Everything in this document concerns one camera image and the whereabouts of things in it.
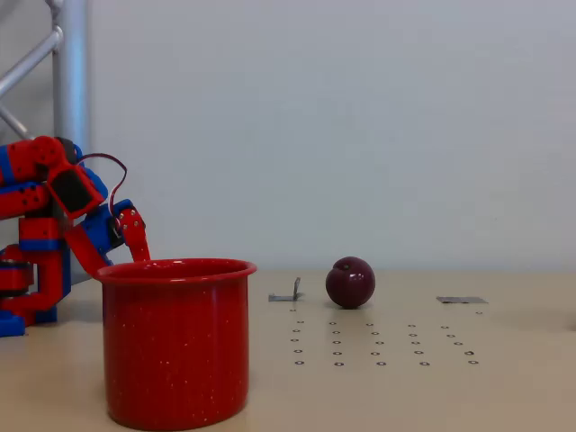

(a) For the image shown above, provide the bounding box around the red gripper servo wire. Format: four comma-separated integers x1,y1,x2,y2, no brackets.
76,152,129,218

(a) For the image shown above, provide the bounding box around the dark purple plum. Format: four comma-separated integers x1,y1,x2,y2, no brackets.
325,256,377,310

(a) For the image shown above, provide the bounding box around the short diagonal silver metal bar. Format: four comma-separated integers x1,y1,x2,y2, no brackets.
0,104,36,141

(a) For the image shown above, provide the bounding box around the flat grey metal plate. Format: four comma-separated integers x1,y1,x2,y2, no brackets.
436,295,490,306

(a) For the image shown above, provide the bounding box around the vertical silver metal pole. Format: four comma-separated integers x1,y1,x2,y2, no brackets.
51,0,90,285

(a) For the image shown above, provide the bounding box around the red speckled enamel mug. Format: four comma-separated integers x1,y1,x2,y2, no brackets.
92,257,258,432

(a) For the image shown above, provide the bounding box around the long diagonal silver metal bar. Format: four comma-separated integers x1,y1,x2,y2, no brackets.
0,25,64,98

